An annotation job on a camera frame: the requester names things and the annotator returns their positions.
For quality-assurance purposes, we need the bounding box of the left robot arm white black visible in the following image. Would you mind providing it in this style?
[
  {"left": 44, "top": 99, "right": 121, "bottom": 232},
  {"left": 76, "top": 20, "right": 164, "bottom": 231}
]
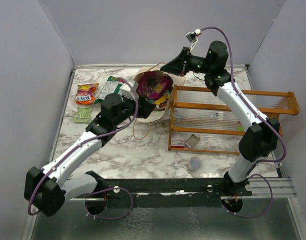
[{"left": 24, "top": 93, "right": 155, "bottom": 217}]

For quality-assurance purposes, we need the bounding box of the red white small box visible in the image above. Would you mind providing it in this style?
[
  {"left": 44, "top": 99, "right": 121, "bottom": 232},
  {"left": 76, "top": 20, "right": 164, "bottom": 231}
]
[{"left": 171, "top": 139, "right": 185, "bottom": 148}]

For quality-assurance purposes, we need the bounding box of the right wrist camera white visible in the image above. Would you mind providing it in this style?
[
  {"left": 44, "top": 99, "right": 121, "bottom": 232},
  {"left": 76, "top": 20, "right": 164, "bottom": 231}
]
[{"left": 185, "top": 28, "right": 202, "bottom": 52}]

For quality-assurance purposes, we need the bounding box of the grey open small carton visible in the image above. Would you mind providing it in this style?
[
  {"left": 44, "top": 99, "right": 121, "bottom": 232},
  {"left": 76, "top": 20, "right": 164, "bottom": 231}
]
[{"left": 185, "top": 134, "right": 201, "bottom": 149}]

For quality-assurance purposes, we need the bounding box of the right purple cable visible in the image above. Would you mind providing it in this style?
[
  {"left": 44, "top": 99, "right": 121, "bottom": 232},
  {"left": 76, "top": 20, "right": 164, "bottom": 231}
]
[{"left": 196, "top": 26, "right": 288, "bottom": 218}]

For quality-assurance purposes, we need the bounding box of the wooden tiered rack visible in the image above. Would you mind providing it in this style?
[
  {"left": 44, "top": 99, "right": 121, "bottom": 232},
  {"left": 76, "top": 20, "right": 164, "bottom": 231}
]
[{"left": 168, "top": 86, "right": 300, "bottom": 155}]

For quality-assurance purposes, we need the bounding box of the purple snack packet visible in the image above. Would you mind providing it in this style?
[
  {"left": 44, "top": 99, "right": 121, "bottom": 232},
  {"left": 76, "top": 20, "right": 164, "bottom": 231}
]
[{"left": 137, "top": 71, "right": 173, "bottom": 103}]

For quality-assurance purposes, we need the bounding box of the dark green snack bag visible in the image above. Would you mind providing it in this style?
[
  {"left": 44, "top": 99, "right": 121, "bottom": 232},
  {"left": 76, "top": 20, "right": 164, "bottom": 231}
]
[{"left": 94, "top": 76, "right": 124, "bottom": 104}]

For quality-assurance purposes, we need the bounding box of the aluminium frame rail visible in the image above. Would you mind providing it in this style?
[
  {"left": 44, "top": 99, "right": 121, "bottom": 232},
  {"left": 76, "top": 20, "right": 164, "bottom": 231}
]
[{"left": 72, "top": 177, "right": 298, "bottom": 201}]

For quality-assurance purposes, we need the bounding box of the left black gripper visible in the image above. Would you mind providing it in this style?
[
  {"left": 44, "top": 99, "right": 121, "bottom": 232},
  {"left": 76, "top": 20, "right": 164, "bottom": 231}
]
[{"left": 112, "top": 92, "right": 154, "bottom": 127}]

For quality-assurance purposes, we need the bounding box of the light green snack packet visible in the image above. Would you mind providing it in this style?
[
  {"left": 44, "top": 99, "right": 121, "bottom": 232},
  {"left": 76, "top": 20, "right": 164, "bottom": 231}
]
[{"left": 73, "top": 107, "right": 93, "bottom": 124}]

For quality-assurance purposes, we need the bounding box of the purple cable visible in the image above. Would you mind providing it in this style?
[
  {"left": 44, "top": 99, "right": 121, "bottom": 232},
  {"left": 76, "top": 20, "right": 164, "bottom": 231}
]
[
  {"left": 196, "top": 26, "right": 288, "bottom": 218},
  {"left": 27, "top": 77, "right": 139, "bottom": 221}
]

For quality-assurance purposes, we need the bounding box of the yellow orange snack packet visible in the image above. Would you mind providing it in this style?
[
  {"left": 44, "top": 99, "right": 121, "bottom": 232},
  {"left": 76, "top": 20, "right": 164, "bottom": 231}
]
[{"left": 154, "top": 90, "right": 171, "bottom": 109}]

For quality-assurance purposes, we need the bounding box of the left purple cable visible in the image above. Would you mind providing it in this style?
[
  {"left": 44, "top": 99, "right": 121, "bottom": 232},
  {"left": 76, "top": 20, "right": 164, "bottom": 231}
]
[{"left": 27, "top": 77, "right": 139, "bottom": 221}]

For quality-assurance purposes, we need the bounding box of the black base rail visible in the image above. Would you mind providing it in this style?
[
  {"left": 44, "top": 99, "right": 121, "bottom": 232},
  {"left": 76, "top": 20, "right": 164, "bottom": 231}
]
[{"left": 85, "top": 171, "right": 252, "bottom": 215}]

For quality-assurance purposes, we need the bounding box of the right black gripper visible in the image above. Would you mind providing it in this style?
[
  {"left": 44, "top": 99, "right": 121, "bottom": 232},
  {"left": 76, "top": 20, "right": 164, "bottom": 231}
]
[{"left": 161, "top": 47, "right": 213, "bottom": 77}]

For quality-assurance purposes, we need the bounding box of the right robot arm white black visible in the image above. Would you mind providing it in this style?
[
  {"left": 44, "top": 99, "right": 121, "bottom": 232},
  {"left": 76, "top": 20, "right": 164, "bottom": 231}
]
[{"left": 161, "top": 40, "right": 280, "bottom": 196}]

